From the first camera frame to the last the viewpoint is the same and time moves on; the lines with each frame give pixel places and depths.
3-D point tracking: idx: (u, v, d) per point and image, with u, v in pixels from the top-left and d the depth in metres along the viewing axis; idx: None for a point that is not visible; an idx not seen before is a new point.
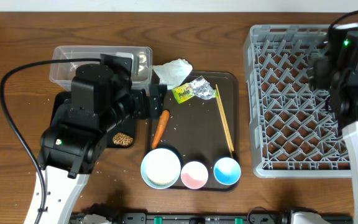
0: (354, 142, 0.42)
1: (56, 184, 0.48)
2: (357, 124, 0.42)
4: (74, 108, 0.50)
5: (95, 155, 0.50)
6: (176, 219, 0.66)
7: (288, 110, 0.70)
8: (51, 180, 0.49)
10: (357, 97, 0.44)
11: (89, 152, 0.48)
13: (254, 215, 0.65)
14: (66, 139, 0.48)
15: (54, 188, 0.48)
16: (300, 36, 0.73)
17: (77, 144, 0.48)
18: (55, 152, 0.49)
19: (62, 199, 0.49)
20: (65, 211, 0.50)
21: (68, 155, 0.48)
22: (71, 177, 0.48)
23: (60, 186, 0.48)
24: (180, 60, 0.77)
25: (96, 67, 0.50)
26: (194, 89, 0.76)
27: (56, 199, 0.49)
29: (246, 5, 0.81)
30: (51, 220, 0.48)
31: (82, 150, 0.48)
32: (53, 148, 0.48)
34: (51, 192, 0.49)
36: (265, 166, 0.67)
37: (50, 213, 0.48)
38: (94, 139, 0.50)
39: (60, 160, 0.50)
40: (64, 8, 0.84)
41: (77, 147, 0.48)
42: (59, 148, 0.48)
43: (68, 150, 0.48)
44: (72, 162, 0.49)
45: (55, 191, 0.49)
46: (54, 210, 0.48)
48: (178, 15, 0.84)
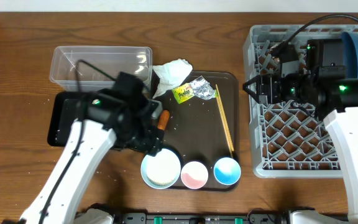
0: (335, 129, 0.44)
1: (92, 132, 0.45)
2: (335, 112, 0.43)
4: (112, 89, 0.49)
5: (125, 124, 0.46)
6: (176, 219, 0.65)
7: (288, 110, 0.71)
8: (87, 130, 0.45)
10: (330, 86, 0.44)
11: (120, 116, 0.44)
13: (254, 215, 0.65)
14: (102, 99, 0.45)
15: (89, 135, 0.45)
16: (301, 37, 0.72)
17: (114, 102, 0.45)
18: (91, 112, 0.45)
19: (94, 147, 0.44)
20: (92, 163, 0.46)
21: (102, 115, 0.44)
22: (105, 130, 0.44)
23: (96, 135, 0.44)
24: (180, 60, 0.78)
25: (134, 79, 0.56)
26: (194, 89, 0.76)
27: (89, 148, 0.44)
29: (246, 5, 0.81)
30: (80, 170, 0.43)
31: (117, 111, 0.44)
32: (90, 106, 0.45)
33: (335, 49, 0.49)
34: (84, 140, 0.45)
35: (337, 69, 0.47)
36: (265, 166, 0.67)
37: (82, 159, 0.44)
38: (127, 106, 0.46)
39: (94, 122, 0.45)
40: (64, 8, 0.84)
41: (112, 107, 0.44)
42: (95, 106, 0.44)
43: (103, 109, 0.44)
44: (105, 122, 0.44)
45: (89, 138, 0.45)
46: (86, 157, 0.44)
48: (178, 15, 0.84)
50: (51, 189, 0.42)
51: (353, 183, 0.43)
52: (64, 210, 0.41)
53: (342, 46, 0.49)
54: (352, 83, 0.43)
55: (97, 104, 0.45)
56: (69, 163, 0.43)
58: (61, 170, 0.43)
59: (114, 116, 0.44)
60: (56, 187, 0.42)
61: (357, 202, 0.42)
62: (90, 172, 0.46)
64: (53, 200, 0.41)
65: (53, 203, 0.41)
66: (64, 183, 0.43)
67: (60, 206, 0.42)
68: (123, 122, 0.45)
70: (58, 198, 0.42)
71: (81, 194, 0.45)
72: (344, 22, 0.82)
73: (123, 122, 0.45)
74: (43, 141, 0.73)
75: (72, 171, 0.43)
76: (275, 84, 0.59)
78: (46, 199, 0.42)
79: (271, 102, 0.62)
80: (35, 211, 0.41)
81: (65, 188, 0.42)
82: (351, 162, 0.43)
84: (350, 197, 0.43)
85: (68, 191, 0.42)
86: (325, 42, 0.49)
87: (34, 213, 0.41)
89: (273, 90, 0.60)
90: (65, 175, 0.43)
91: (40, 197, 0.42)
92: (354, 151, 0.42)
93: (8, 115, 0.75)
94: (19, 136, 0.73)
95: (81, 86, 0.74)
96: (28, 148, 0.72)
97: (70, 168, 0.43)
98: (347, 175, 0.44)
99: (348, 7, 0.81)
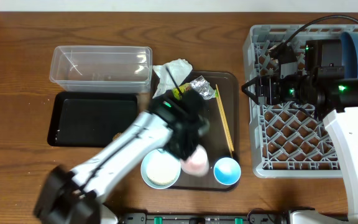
0: (335, 129, 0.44)
1: (156, 129, 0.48)
2: (335, 112, 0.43)
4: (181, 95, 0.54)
5: (181, 132, 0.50)
6: (176, 219, 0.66)
7: (288, 110, 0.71)
8: (153, 122, 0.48)
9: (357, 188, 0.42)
10: (330, 86, 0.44)
11: (178, 126, 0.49)
13: (254, 215, 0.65)
14: (176, 106, 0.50)
15: (153, 128, 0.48)
16: (301, 37, 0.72)
17: (179, 111, 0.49)
18: (160, 111, 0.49)
19: (153, 137, 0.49)
20: (144, 150, 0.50)
21: (166, 117, 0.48)
22: (166, 129, 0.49)
23: (159, 129, 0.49)
24: (180, 60, 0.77)
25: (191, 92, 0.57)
26: (194, 89, 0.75)
27: (149, 136, 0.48)
29: (246, 5, 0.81)
30: (135, 150, 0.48)
31: (179, 119, 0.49)
32: (161, 108, 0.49)
33: (332, 51, 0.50)
34: (149, 129, 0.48)
35: (337, 69, 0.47)
36: (265, 166, 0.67)
37: (140, 143, 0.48)
38: (188, 118, 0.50)
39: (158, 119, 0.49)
40: (64, 8, 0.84)
41: (183, 116, 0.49)
42: (165, 108, 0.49)
43: (172, 114, 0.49)
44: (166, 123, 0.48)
45: (152, 129, 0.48)
46: (143, 143, 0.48)
48: (178, 15, 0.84)
50: (107, 156, 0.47)
51: (353, 184, 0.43)
52: (111, 178, 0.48)
53: (340, 48, 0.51)
54: (352, 83, 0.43)
55: (167, 107, 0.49)
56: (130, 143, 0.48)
58: (120, 144, 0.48)
59: (176, 122, 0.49)
60: (110, 156, 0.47)
61: (357, 203, 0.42)
62: (141, 155, 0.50)
64: (106, 165, 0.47)
65: (104, 167, 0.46)
66: (120, 157, 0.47)
67: (109, 172, 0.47)
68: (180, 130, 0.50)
70: (109, 166, 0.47)
71: (128, 165, 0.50)
72: (344, 22, 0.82)
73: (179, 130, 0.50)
74: (43, 141, 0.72)
75: (128, 150, 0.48)
76: (274, 85, 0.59)
78: (99, 161, 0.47)
79: (271, 104, 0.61)
80: (86, 169, 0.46)
81: (117, 160, 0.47)
82: (351, 163, 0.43)
84: (350, 198, 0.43)
85: (122, 162, 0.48)
86: (324, 43, 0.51)
87: (86, 168, 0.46)
89: (273, 92, 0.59)
90: (124, 149, 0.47)
91: (94, 158, 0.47)
92: (353, 151, 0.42)
93: (8, 114, 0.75)
94: (20, 137, 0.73)
95: (82, 86, 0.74)
96: (29, 148, 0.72)
97: (126, 146, 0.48)
98: (347, 176, 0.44)
99: (350, 7, 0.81)
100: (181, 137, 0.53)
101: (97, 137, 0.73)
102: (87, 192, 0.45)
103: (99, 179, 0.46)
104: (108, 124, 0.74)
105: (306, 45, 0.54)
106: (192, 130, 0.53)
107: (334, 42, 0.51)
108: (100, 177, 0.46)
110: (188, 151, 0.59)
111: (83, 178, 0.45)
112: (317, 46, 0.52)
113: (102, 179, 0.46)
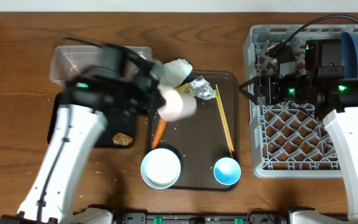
0: (335, 129, 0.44)
1: (79, 119, 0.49)
2: (335, 112, 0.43)
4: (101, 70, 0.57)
5: (107, 105, 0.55)
6: (176, 219, 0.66)
7: (288, 110, 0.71)
8: (75, 112, 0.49)
9: (357, 188, 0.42)
10: (330, 86, 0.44)
11: (107, 98, 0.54)
13: (254, 214, 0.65)
14: (87, 83, 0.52)
15: (76, 121, 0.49)
16: (301, 37, 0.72)
17: (97, 88, 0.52)
18: (77, 94, 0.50)
19: (84, 130, 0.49)
20: (87, 141, 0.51)
21: (89, 97, 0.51)
22: (94, 114, 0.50)
23: (85, 121, 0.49)
24: (180, 60, 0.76)
25: (114, 52, 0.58)
26: (194, 89, 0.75)
27: (78, 132, 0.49)
29: (246, 5, 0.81)
30: (71, 155, 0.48)
31: (99, 96, 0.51)
32: (76, 91, 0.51)
33: (332, 50, 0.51)
34: (74, 126, 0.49)
35: (337, 69, 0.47)
36: (265, 166, 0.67)
37: (73, 143, 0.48)
38: (112, 84, 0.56)
39: (81, 105, 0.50)
40: (64, 8, 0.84)
41: (97, 91, 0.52)
42: (81, 91, 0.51)
43: (92, 93, 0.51)
44: (93, 104, 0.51)
45: (76, 123, 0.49)
46: (76, 142, 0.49)
48: (178, 15, 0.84)
50: (45, 180, 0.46)
51: (352, 185, 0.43)
52: (61, 197, 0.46)
53: (339, 47, 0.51)
54: (352, 83, 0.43)
55: (82, 88, 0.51)
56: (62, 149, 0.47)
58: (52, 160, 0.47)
59: (97, 104, 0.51)
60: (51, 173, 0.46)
61: (357, 203, 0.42)
62: (85, 151, 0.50)
64: (48, 190, 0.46)
65: (49, 193, 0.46)
66: (59, 171, 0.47)
67: (56, 193, 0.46)
68: (107, 102, 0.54)
70: (54, 186, 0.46)
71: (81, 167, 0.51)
72: (344, 22, 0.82)
73: (108, 102, 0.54)
74: (43, 141, 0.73)
75: (64, 155, 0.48)
76: (273, 84, 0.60)
78: (40, 188, 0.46)
79: (270, 104, 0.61)
80: (30, 203, 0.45)
81: (61, 170, 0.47)
82: (350, 163, 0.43)
84: (350, 198, 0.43)
85: (62, 178, 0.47)
86: (324, 42, 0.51)
87: (31, 204, 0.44)
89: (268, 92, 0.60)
90: (59, 162, 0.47)
91: (35, 188, 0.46)
92: (354, 151, 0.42)
93: (8, 115, 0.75)
94: (20, 137, 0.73)
95: None
96: (29, 149, 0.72)
97: (62, 154, 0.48)
98: (347, 177, 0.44)
99: (350, 8, 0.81)
100: (112, 101, 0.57)
101: None
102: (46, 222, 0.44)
103: (48, 207, 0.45)
104: None
105: (307, 43, 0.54)
106: (121, 95, 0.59)
107: (332, 40, 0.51)
108: (51, 206, 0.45)
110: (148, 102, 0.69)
111: (33, 213, 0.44)
112: (316, 46, 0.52)
113: (51, 204, 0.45)
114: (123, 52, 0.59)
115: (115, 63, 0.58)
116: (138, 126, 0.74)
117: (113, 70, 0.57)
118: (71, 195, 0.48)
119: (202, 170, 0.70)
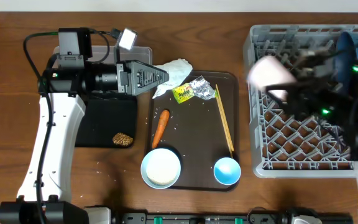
0: None
1: (59, 102, 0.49)
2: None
4: (62, 55, 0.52)
5: (87, 90, 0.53)
6: (176, 219, 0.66)
7: None
8: (55, 99, 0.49)
9: None
10: None
11: (83, 83, 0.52)
13: (254, 214, 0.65)
14: (58, 72, 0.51)
15: (58, 107, 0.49)
16: (301, 37, 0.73)
17: (70, 73, 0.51)
18: (53, 84, 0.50)
19: (67, 114, 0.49)
20: (72, 124, 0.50)
21: (65, 84, 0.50)
22: (71, 97, 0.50)
23: (66, 103, 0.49)
24: (180, 60, 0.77)
25: (69, 38, 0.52)
26: (194, 89, 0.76)
27: (61, 116, 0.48)
29: (246, 5, 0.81)
30: (57, 139, 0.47)
31: (76, 80, 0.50)
32: (50, 81, 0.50)
33: None
34: (56, 110, 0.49)
35: None
36: (265, 166, 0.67)
37: (59, 127, 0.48)
38: (83, 70, 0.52)
39: (59, 94, 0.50)
40: (64, 8, 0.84)
41: (71, 77, 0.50)
42: (55, 80, 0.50)
43: (66, 79, 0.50)
44: (69, 89, 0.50)
45: (59, 107, 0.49)
46: (61, 124, 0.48)
48: (178, 14, 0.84)
50: (38, 163, 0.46)
51: None
52: (57, 176, 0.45)
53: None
54: None
55: (55, 78, 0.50)
56: (48, 132, 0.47)
58: (41, 145, 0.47)
59: (75, 87, 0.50)
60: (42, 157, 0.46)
61: None
62: (71, 136, 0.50)
64: (43, 170, 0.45)
65: (44, 173, 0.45)
66: (49, 154, 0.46)
67: (51, 173, 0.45)
68: (85, 88, 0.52)
70: (47, 168, 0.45)
71: (71, 151, 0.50)
72: (344, 22, 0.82)
73: (85, 87, 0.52)
74: None
75: (50, 139, 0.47)
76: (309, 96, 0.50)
78: (36, 172, 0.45)
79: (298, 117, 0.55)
80: (28, 188, 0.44)
81: (51, 153, 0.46)
82: None
84: None
85: (54, 159, 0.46)
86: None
87: (30, 188, 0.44)
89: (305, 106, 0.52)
90: (48, 147, 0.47)
91: (30, 173, 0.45)
92: None
93: (8, 115, 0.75)
94: (20, 137, 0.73)
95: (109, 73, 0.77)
96: (29, 148, 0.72)
97: (49, 137, 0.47)
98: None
99: (350, 7, 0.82)
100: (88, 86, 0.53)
101: (97, 137, 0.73)
102: (46, 201, 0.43)
103: (46, 186, 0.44)
104: (107, 124, 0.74)
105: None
106: (92, 73, 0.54)
107: None
108: (48, 185, 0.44)
110: (137, 79, 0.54)
111: (33, 195, 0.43)
112: None
113: (49, 184, 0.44)
114: (82, 32, 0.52)
115: (79, 46, 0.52)
116: (138, 126, 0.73)
117: (79, 55, 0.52)
118: (66, 178, 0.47)
119: (202, 170, 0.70)
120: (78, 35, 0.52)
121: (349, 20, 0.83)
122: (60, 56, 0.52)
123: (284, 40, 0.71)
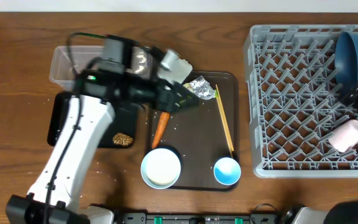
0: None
1: (89, 108, 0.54)
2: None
4: (104, 60, 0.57)
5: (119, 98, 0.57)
6: (176, 219, 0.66)
7: (288, 110, 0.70)
8: (86, 103, 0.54)
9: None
10: None
11: (117, 91, 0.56)
13: (253, 215, 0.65)
14: (96, 76, 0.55)
15: (87, 112, 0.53)
16: (301, 37, 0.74)
17: (107, 80, 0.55)
18: (87, 86, 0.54)
19: (95, 119, 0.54)
20: (96, 130, 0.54)
21: (99, 89, 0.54)
22: (103, 104, 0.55)
23: (96, 109, 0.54)
24: None
25: (117, 46, 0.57)
26: (194, 89, 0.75)
27: (89, 121, 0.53)
29: (245, 5, 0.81)
30: (81, 143, 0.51)
31: (110, 88, 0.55)
32: (86, 83, 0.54)
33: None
34: (84, 114, 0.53)
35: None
36: (265, 166, 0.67)
37: (84, 132, 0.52)
38: (119, 78, 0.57)
39: (91, 98, 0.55)
40: (65, 9, 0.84)
41: (107, 83, 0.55)
42: (91, 83, 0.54)
43: (100, 84, 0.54)
44: (102, 94, 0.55)
45: (87, 113, 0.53)
46: (87, 130, 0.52)
48: (178, 15, 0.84)
50: (55, 165, 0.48)
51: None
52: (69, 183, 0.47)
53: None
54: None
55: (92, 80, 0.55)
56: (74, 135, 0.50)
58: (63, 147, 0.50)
59: (108, 94, 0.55)
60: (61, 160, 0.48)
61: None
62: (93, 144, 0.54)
64: (58, 173, 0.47)
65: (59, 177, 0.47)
66: (68, 158, 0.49)
67: (65, 178, 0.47)
68: (118, 96, 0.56)
70: (63, 172, 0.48)
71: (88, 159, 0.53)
72: (344, 22, 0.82)
73: (119, 96, 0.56)
74: (43, 141, 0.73)
75: (76, 142, 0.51)
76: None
78: (51, 173, 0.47)
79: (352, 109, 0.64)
80: (40, 187, 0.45)
81: (71, 157, 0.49)
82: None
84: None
85: (71, 165, 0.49)
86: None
87: (41, 188, 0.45)
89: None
90: (70, 150, 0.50)
91: (46, 172, 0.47)
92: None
93: (8, 115, 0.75)
94: (19, 136, 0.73)
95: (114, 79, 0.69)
96: (29, 149, 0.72)
97: (74, 140, 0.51)
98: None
99: (349, 8, 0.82)
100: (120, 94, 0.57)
101: None
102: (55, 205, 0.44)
103: (57, 190, 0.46)
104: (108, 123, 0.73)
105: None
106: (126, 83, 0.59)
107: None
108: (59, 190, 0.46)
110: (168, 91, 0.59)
111: (43, 196, 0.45)
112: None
113: (60, 188, 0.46)
114: (127, 43, 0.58)
115: (122, 56, 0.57)
116: (138, 125, 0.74)
117: (119, 63, 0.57)
118: (76, 186, 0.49)
119: (202, 170, 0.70)
120: (122, 45, 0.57)
121: (349, 20, 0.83)
122: (101, 61, 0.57)
123: (284, 40, 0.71)
